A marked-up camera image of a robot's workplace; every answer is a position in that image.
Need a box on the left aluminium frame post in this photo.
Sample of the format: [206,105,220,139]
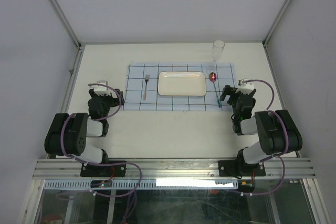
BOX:
[48,0,81,49]

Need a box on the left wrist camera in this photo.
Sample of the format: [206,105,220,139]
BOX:
[89,80,110,96]

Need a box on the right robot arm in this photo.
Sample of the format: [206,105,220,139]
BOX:
[220,85,302,175]

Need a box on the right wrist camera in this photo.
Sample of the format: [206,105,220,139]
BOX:
[235,79,255,94]

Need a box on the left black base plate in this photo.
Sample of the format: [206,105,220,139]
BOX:
[80,160,127,178]

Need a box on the white rectangular plate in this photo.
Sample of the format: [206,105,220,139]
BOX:
[157,71,206,97]

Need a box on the white slotted cable duct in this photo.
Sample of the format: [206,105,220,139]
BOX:
[45,178,238,190]

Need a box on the purple cable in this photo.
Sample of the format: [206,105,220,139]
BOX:
[237,79,289,196]
[55,83,144,224]

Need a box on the silver fork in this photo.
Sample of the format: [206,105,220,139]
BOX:
[142,74,150,101]

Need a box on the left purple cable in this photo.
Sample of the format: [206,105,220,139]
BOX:
[55,83,144,224]

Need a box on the aluminium frame post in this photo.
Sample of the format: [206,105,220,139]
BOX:
[48,0,81,49]
[262,0,293,47]

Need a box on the spoon with blue handle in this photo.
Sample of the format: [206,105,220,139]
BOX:
[209,72,222,108]

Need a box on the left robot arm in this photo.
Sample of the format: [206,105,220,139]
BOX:
[44,86,124,176]

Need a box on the blue checkered cloth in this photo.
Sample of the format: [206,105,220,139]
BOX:
[123,62,237,111]

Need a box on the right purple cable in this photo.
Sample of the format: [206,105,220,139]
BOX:
[237,79,289,196]

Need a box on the right aluminium frame post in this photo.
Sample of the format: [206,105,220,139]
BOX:
[262,0,293,47]

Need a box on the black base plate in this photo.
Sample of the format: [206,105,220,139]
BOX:
[218,159,266,179]
[80,160,127,178]

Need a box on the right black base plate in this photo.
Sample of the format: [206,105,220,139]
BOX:
[218,159,266,179]

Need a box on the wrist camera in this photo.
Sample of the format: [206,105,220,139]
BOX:
[235,79,255,94]
[89,80,110,96]

